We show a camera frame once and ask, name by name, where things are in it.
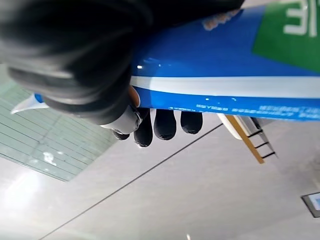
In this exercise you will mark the green tiled glass panel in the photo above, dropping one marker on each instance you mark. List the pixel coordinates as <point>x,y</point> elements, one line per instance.
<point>42,135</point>

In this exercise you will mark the wooden towel rack black rungs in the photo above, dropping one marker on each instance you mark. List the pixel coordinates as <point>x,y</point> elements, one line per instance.
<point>252,132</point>

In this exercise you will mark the black cloth robot right hand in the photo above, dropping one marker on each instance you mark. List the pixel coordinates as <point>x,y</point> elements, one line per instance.
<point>75,55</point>

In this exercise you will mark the blue green toothpaste tube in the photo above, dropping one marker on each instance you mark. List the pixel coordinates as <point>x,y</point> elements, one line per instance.
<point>212,70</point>

